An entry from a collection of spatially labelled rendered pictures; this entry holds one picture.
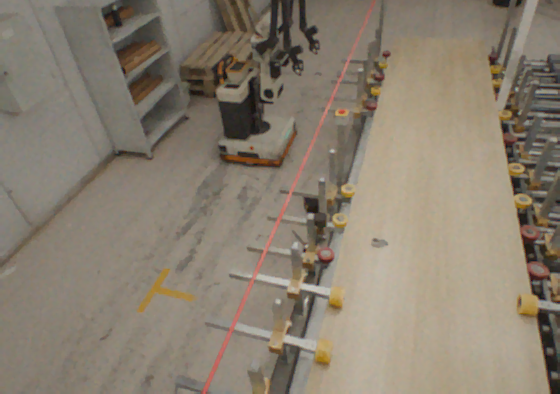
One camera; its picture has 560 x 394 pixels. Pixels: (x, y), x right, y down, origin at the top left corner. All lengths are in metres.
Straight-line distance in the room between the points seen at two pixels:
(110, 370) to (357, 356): 1.75
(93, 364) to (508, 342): 2.35
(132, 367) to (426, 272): 1.89
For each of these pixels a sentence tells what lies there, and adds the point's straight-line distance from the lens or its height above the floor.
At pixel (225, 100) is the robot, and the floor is 0.71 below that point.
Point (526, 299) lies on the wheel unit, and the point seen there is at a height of 0.98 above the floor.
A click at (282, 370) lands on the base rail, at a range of 1.87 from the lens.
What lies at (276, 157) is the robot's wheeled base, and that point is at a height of 0.16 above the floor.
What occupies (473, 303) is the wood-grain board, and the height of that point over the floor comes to 0.90.
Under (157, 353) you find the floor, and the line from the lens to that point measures 2.87.
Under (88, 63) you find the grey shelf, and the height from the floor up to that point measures 1.05.
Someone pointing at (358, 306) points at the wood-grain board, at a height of 0.90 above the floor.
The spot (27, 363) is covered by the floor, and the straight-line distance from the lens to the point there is 3.25.
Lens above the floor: 2.38
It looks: 40 degrees down
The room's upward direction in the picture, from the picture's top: 6 degrees counter-clockwise
